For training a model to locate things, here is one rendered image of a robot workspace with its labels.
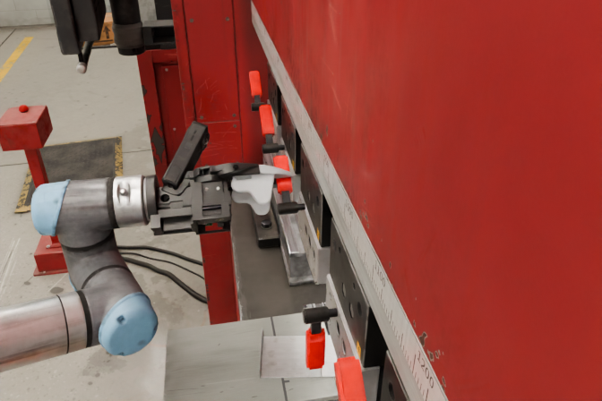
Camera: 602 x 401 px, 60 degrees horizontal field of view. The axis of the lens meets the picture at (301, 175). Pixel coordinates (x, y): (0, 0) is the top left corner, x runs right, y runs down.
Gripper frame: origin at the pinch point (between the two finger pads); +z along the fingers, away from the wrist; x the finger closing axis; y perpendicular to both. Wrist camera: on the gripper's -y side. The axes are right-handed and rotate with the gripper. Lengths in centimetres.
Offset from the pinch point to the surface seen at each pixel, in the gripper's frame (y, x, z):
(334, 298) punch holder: 21.4, 11.7, 2.5
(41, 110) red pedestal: -97, -135, -83
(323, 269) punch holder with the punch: 16.1, 3.3, 3.4
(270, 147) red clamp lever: -10.1, -11.0, 0.0
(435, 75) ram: 15, 49, 3
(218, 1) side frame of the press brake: -67, -37, -6
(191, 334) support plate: 19.4, -21.5, -16.7
